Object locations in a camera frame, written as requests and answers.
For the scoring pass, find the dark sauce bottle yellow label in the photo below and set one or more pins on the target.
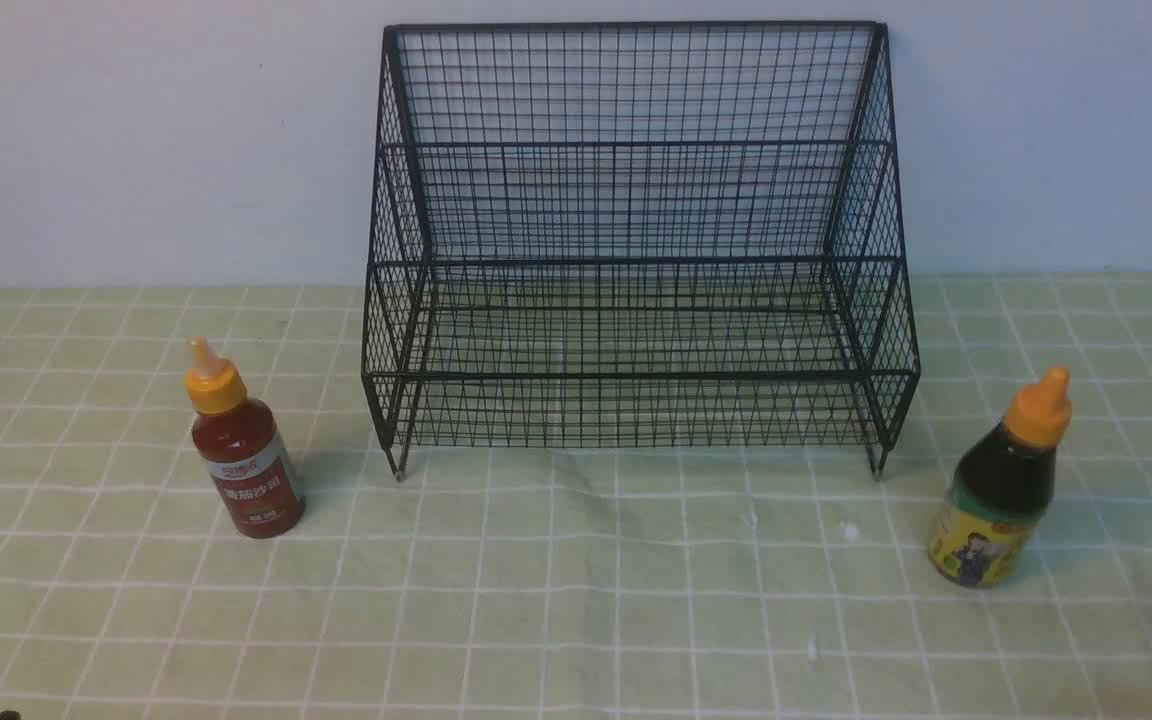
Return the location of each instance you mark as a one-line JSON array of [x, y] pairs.
[[1002, 487]]

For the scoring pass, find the red sauce bottle yellow cap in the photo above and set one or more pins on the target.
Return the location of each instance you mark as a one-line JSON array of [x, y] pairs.
[[244, 454]]

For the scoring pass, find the green checkered tablecloth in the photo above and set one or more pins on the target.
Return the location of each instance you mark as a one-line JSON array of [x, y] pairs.
[[509, 583]]

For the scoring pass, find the black wire mesh shelf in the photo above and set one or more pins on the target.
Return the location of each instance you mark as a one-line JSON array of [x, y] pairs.
[[637, 234]]

